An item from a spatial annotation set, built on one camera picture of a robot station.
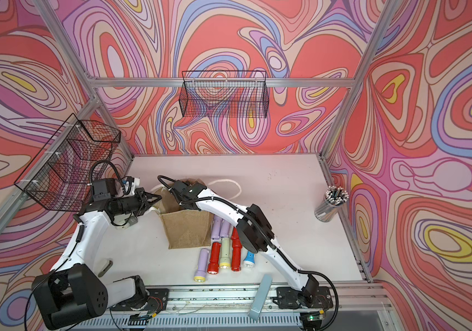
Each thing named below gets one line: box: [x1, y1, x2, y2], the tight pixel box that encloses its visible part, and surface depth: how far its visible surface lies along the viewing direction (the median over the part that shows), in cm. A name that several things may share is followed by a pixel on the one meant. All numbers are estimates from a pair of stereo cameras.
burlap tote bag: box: [153, 184, 214, 250], surface depth 79 cm
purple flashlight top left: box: [211, 214, 223, 240], surface depth 90 cm
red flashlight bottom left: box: [207, 242, 222, 276], surface depth 82 cm
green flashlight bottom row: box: [219, 237, 232, 269], surface depth 83 cm
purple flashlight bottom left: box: [193, 248, 210, 283], surface depth 80 cm
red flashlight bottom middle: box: [230, 230, 243, 272], surface depth 84 cm
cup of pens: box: [313, 185, 350, 223], surface depth 86 cm
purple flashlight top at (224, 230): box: [218, 218, 231, 238], surface depth 90 cm
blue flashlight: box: [242, 250, 257, 269], surface depth 82 cm
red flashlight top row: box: [230, 226, 242, 247], surface depth 88 cm
